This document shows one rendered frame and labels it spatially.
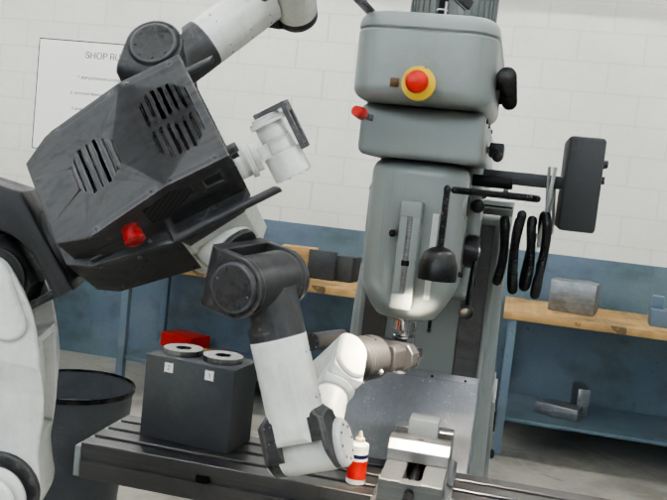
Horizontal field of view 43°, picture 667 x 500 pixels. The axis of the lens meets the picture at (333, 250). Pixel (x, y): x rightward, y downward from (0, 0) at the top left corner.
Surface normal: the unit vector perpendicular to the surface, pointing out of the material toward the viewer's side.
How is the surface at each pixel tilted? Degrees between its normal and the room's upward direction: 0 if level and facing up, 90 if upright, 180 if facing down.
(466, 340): 90
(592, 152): 90
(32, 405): 90
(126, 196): 74
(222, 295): 94
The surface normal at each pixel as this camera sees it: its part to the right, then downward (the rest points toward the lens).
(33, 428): 0.11, 0.10
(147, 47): -0.04, -0.36
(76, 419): 0.33, 0.18
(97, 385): -0.10, 0.02
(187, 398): -0.33, 0.05
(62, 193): -0.35, -0.23
